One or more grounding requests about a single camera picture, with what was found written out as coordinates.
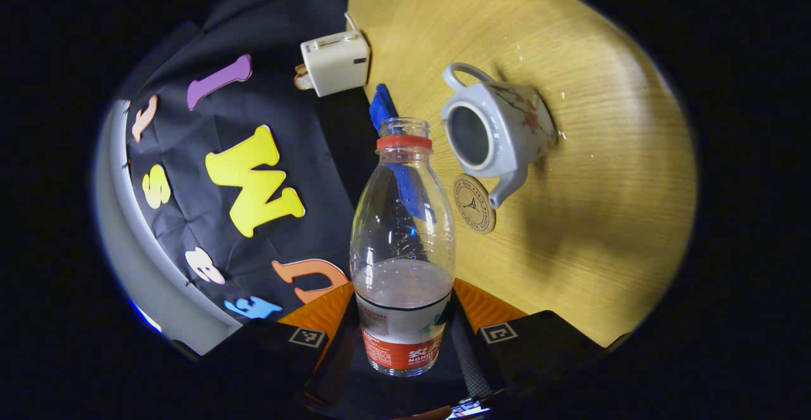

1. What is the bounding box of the round brown coaster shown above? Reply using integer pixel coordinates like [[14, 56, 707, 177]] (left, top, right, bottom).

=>
[[452, 174, 497, 235]]

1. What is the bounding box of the white toaster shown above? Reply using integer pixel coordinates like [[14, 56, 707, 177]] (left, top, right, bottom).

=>
[[300, 29, 371, 98]]

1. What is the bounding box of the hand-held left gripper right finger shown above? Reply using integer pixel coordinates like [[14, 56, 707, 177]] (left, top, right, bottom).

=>
[[450, 277, 610, 400]]

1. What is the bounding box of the folded blue towel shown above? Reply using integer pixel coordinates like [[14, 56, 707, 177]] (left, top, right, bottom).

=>
[[369, 83, 431, 221]]

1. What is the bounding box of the white ceramic teacup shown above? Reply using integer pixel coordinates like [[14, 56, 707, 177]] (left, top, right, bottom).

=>
[[440, 62, 558, 210]]

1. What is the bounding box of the clear plastic water bottle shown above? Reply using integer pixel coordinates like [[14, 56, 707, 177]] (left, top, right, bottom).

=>
[[349, 117, 457, 378]]

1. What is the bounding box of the black backdrop cloth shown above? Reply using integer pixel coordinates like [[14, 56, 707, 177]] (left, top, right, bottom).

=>
[[124, 0, 381, 326]]

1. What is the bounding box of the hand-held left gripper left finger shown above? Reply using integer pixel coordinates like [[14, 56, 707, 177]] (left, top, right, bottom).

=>
[[201, 281, 357, 404]]

